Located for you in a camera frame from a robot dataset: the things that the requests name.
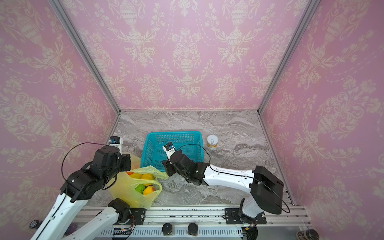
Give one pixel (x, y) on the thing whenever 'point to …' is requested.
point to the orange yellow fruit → (148, 190)
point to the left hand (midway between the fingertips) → (129, 156)
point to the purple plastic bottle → (34, 224)
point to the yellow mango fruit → (136, 175)
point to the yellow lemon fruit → (147, 176)
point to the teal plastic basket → (191, 142)
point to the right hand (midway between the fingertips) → (165, 160)
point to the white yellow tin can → (212, 141)
